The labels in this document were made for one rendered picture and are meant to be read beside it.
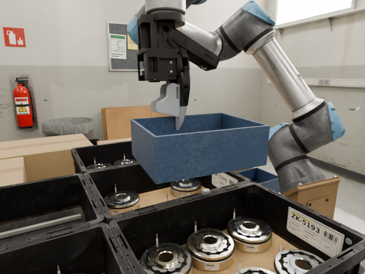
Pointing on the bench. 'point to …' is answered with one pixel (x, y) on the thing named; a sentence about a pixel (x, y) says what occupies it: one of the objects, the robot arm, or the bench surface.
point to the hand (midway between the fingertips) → (179, 123)
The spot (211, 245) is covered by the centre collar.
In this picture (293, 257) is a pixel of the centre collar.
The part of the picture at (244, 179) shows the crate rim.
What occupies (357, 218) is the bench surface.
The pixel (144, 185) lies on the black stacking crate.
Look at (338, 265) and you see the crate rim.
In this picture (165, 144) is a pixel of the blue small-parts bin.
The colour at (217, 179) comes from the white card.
